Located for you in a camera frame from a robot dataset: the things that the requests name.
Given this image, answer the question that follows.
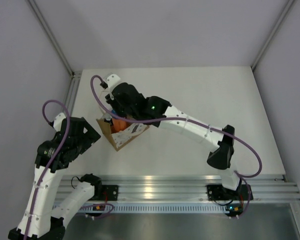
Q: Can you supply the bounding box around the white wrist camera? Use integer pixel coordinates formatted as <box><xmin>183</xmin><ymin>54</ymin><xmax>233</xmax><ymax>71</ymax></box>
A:
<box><xmin>100</xmin><ymin>73</ymin><xmax>123</xmax><ymax>93</ymax></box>
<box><xmin>49</xmin><ymin>112</ymin><xmax>66</xmax><ymax>132</ymax></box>

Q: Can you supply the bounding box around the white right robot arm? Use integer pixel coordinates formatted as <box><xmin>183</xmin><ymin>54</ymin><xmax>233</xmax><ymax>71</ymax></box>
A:
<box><xmin>101</xmin><ymin>82</ymin><xmax>241</xmax><ymax>199</ymax></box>

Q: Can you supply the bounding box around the orange bottle navy pump top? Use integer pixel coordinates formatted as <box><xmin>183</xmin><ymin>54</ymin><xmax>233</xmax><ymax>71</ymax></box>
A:
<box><xmin>103</xmin><ymin>113</ymin><xmax>114</xmax><ymax>126</ymax></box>

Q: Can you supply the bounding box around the white slotted cable duct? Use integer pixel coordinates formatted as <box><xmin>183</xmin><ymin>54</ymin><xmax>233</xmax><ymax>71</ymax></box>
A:
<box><xmin>78</xmin><ymin>203</ymin><xmax>230</xmax><ymax>214</ymax></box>

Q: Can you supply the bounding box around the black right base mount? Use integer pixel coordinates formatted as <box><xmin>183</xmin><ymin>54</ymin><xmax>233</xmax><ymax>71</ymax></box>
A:
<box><xmin>206</xmin><ymin>184</ymin><xmax>254</xmax><ymax>203</ymax></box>

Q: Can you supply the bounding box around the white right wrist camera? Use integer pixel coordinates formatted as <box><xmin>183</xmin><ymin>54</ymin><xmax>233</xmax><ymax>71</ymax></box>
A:
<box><xmin>100</xmin><ymin>73</ymin><xmax>123</xmax><ymax>93</ymax></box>

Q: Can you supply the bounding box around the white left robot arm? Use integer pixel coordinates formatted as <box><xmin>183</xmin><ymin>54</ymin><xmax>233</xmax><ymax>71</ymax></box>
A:
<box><xmin>8</xmin><ymin>113</ymin><xmax>103</xmax><ymax>240</ymax></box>

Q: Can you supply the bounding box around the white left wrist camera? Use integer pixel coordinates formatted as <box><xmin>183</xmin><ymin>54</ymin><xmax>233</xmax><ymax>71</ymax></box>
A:
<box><xmin>49</xmin><ymin>112</ymin><xmax>66</xmax><ymax>132</ymax></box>

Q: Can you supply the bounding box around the orange bottle dark blue top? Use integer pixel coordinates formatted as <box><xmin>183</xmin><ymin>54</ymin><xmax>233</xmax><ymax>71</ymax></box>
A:
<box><xmin>112</xmin><ymin>118</ymin><xmax>129</xmax><ymax>133</ymax></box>

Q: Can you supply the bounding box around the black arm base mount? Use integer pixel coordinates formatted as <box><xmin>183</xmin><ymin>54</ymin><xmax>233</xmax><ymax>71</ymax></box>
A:
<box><xmin>99</xmin><ymin>185</ymin><xmax>119</xmax><ymax>202</ymax></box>

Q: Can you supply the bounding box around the aluminium frame rail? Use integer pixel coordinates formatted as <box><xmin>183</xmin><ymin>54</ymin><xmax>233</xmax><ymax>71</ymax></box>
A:
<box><xmin>29</xmin><ymin>174</ymin><xmax>300</xmax><ymax>202</ymax></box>

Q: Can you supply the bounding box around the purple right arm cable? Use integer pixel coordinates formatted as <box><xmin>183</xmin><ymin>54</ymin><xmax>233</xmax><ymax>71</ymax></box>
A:
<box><xmin>90</xmin><ymin>74</ymin><xmax>264</xmax><ymax>179</ymax></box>

